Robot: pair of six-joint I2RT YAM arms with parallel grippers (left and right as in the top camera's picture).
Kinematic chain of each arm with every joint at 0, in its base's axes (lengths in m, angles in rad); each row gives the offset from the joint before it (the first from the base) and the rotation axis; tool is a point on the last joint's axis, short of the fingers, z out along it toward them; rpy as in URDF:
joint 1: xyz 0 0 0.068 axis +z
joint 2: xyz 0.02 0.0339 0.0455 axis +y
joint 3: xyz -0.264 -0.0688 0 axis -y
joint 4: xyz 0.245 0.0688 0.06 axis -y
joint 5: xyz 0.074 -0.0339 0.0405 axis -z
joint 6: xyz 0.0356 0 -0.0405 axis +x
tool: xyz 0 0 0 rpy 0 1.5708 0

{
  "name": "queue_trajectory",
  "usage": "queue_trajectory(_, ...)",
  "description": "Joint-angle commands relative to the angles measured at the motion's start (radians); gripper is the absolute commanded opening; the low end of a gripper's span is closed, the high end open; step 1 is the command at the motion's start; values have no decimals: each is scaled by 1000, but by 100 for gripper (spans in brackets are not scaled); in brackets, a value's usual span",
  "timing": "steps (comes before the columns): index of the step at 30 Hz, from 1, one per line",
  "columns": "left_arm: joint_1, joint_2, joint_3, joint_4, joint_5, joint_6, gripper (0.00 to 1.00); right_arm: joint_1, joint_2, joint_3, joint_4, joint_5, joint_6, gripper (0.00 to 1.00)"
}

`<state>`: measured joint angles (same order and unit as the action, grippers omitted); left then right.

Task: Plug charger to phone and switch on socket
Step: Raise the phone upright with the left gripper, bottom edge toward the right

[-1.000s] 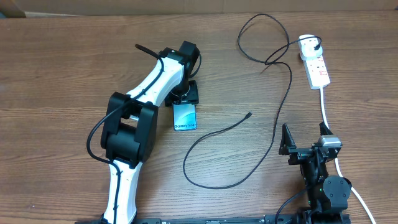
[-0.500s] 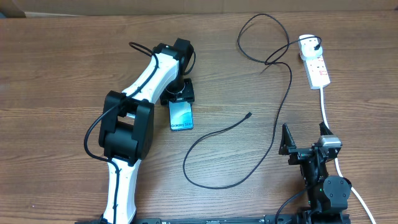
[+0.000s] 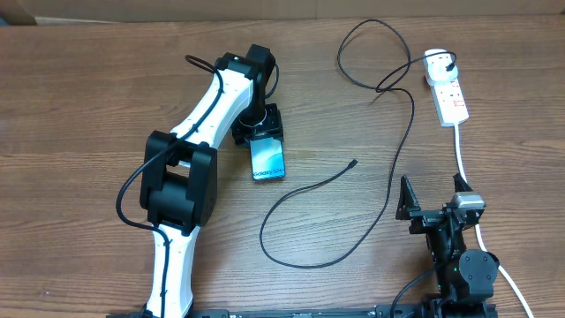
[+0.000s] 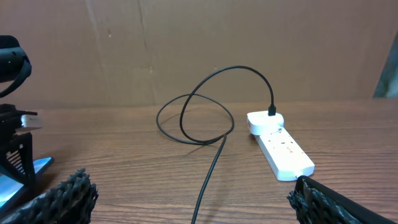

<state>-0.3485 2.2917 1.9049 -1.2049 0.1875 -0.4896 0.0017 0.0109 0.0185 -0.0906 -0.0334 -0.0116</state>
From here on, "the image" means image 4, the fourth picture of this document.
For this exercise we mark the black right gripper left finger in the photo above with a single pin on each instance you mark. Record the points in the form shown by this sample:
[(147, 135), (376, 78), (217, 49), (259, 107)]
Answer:
[(70, 202)]

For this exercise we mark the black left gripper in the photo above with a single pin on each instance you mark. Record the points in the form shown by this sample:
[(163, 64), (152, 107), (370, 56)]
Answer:
[(16, 152)]

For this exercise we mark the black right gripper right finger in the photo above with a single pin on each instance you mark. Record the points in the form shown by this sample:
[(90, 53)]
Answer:
[(315, 203)]

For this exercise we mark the Samsung Galaxy smartphone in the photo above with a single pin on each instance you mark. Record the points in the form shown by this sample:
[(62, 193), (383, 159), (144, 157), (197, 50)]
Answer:
[(13, 192)]

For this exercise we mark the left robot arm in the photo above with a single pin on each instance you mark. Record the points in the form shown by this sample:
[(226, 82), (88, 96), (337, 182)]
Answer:
[(15, 66)]

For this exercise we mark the white power strip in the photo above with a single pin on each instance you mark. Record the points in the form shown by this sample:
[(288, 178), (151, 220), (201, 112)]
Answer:
[(285, 157)]

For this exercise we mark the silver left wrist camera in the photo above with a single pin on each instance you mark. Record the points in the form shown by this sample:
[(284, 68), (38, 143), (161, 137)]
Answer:
[(30, 122)]

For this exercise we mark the white wall charger plug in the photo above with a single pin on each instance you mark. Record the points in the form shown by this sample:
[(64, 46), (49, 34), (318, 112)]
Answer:
[(260, 123)]

